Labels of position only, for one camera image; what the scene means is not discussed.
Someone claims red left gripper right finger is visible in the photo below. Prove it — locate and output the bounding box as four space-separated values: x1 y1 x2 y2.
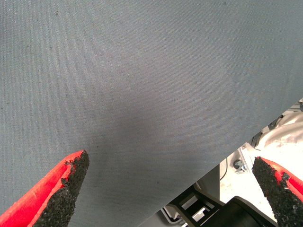
252 156 303 227

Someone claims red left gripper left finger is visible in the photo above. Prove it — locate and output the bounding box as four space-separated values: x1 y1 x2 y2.
0 149 90 227

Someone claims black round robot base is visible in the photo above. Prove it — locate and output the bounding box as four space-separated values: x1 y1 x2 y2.
194 195 279 227

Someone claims small grey caster wheel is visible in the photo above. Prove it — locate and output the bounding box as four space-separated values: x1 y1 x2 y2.
233 159 247 175

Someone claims beige cover sheet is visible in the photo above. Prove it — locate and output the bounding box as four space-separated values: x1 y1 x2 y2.
258 118 303 153

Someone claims black rubber wheel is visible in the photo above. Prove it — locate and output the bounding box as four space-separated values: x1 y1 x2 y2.
268 114 285 130
250 131 264 147

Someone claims dark grey table cloth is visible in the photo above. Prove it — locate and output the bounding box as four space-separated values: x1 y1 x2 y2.
0 0 303 227

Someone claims thin black floor cable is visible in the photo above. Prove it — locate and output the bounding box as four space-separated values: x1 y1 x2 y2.
220 157 229 182

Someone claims black frame bracket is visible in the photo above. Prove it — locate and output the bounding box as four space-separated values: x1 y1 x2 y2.
168 186 225 227

